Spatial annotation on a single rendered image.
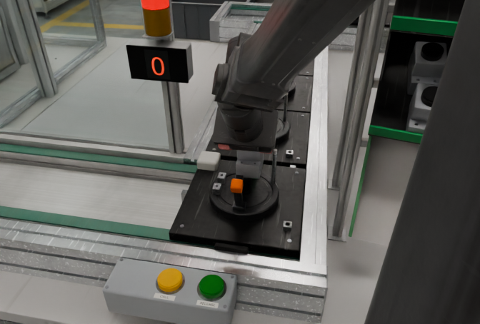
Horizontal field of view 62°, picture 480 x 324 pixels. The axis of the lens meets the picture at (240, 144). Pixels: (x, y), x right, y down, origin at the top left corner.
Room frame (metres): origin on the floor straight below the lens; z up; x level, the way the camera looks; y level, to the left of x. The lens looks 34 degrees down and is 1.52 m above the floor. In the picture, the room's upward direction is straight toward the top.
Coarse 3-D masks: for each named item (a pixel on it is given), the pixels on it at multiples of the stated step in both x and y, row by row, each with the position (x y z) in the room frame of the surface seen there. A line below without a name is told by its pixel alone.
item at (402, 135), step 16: (400, 32) 0.70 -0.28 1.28; (400, 48) 0.66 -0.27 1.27; (448, 48) 0.65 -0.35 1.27; (384, 64) 0.59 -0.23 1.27; (400, 64) 0.63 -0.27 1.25; (384, 80) 0.60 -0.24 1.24; (400, 80) 0.60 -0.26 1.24; (384, 96) 0.57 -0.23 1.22; (400, 96) 0.57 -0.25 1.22; (384, 112) 0.54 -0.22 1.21; (400, 112) 0.54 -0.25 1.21; (384, 128) 0.50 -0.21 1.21; (400, 128) 0.51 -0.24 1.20
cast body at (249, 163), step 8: (240, 152) 0.59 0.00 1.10; (248, 152) 0.59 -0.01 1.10; (256, 152) 0.59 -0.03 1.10; (240, 160) 0.59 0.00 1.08; (248, 160) 0.59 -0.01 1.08; (256, 160) 0.59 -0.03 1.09; (240, 168) 0.58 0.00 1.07; (248, 168) 0.58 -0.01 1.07; (256, 168) 0.57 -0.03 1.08; (248, 176) 0.58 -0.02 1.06; (256, 176) 0.57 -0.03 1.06
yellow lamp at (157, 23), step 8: (168, 8) 0.76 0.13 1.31; (144, 16) 0.75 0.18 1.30; (152, 16) 0.74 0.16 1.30; (160, 16) 0.74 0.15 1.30; (168, 16) 0.76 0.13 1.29; (144, 24) 0.76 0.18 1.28; (152, 24) 0.74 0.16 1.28; (160, 24) 0.74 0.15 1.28; (168, 24) 0.75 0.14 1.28; (152, 32) 0.74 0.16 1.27; (160, 32) 0.74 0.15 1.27; (168, 32) 0.75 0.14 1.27
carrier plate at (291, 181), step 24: (264, 168) 0.71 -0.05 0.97; (288, 168) 0.71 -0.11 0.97; (192, 192) 0.63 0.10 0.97; (288, 192) 0.63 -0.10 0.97; (192, 216) 0.56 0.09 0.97; (216, 216) 0.56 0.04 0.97; (288, 216) 0.56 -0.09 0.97; (192, 240) 0.51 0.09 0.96; (216, 240) 0.50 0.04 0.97; (240, 240) 0.50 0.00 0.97; (264, 240) 0.50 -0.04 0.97; (288, 240) 0.50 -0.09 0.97
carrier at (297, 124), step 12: (288, 120) 0.92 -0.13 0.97; (300, 120) 0.92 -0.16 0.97; (276, 132) 0.83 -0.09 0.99; (288, 132) 0.84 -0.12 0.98; (300, 132) 0.86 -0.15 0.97; (216, 144) 0.81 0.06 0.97; (276, 144) 0.81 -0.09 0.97; (288, 144) 0.81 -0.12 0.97; (300, 144) 0.81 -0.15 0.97; (228, 156) 0.76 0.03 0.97; (264, 156) 0.76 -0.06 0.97; (300, 156) 0.76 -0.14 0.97
